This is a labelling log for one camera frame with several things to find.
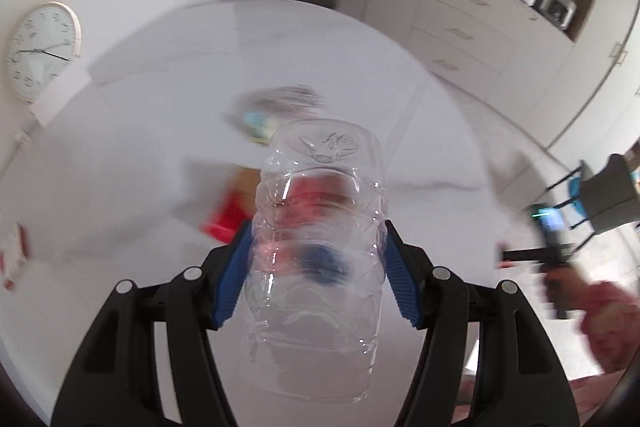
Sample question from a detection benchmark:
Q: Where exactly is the clear plastic bottle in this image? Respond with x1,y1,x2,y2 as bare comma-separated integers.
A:
239,119,390,404

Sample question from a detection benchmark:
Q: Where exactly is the white wall clock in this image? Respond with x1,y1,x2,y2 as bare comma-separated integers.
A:
6,2,82,102

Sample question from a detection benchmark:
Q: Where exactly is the tall white cabinet with handle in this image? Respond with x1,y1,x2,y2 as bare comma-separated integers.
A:
547,0,640,168

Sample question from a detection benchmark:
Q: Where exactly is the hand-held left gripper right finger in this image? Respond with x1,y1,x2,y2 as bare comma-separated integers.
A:
384,221,583,427

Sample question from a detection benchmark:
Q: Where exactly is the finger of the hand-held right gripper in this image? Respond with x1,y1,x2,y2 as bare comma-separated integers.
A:
499,246,547,268

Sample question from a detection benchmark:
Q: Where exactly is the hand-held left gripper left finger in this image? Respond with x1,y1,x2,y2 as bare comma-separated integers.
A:
50,221,253,427

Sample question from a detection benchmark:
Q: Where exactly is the small silver oven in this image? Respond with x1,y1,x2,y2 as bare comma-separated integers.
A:
537,0,577,30

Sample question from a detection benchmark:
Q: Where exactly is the person's right hand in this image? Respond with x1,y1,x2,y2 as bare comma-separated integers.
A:
581,281,640,373

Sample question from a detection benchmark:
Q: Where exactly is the red snack packet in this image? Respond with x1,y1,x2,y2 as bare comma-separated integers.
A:
200,169,261,244

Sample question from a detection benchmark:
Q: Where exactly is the silver foil wrapper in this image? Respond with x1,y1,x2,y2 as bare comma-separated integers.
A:
222,84,328,145

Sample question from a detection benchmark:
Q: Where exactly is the white drawer cabinet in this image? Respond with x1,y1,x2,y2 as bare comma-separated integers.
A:
407,0,576,108

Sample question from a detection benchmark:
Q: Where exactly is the small red white box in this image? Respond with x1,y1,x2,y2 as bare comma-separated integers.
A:
0,223,31,292

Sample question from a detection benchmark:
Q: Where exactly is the pink printed clothing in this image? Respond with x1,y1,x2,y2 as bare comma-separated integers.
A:
570,374,631,427

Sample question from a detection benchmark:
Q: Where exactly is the white card box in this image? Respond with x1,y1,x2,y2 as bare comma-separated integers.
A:
29,67,101,128

